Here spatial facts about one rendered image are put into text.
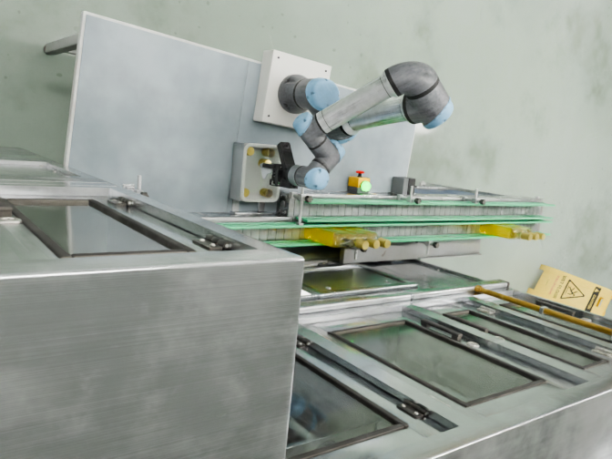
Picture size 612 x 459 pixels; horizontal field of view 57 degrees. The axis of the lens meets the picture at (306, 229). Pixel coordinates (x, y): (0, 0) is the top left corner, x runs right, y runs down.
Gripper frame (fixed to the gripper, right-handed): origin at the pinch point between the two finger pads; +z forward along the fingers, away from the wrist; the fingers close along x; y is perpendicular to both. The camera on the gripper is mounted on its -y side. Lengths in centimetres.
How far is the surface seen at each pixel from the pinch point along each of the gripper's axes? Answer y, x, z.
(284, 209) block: 17.5, 9.2, -1.8
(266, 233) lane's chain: 26.7, 0.4, -3.8
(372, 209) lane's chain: 16, 55, -4
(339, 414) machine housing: 44, -44, -106
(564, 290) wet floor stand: 92, 346, 57
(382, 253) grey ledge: 37, 65, -4
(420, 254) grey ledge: 38, 90, -4
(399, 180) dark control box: 4, 77, 4
